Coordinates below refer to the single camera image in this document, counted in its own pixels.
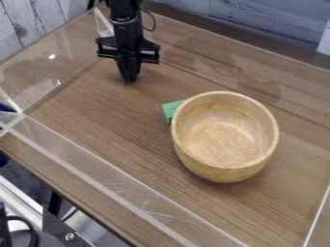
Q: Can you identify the black cable loop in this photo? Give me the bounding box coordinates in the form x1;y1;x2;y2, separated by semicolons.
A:
0;202;40;247

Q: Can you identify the metal bracket with screw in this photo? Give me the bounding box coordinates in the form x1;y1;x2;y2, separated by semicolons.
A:
38;210;94;247

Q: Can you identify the brown wooden bowl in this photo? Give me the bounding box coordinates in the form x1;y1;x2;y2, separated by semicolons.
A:
171;91;279;183

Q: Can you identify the black metal table leg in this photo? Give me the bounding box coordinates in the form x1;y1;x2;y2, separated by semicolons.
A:
48;192;62;217

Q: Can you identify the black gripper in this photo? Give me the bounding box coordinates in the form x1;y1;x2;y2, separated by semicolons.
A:
94;16;160;82

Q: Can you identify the green rectangular block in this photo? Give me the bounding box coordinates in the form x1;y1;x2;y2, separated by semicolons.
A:
163;99;184;124

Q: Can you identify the blue object at edge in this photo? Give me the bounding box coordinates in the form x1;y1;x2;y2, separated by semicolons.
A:
0;102;17;113

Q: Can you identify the clear acrylic tray wall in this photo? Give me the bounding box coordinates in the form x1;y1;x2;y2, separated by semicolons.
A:
0;7;330;247

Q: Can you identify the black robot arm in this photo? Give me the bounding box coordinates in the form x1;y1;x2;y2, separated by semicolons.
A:
94;0;161;83

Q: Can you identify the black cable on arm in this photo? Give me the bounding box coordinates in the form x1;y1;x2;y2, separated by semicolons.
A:
139;8;157;33

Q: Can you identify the clear acrylic corner bracket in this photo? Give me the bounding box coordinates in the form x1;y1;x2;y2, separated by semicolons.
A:
93;8;114;38

